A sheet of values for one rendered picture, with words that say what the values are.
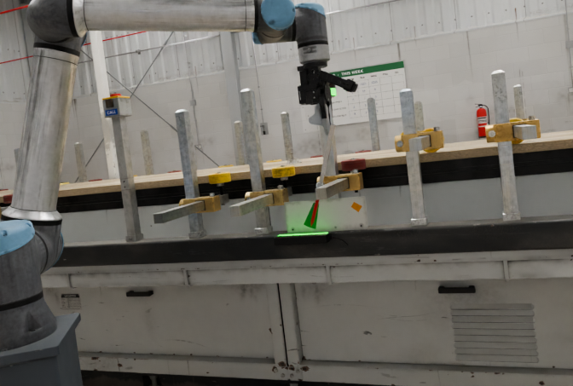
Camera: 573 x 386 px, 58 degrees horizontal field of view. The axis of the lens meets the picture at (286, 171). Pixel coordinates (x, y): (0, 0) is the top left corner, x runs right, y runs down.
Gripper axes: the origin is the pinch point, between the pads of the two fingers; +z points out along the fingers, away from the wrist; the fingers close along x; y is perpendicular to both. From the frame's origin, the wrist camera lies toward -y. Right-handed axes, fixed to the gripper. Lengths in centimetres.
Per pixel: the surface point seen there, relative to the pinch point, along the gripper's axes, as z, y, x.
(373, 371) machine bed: 86, 1, -28
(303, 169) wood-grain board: 12.0, 17.5, -25.6
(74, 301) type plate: 61, 132, -31
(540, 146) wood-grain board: 12, -58, -25
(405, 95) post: -7.5, -22.0, -6.0
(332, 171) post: 12.5, 2.1, -6.0
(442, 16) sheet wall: -168, -10, -728
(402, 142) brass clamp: 5.9, -20.1, -5.2
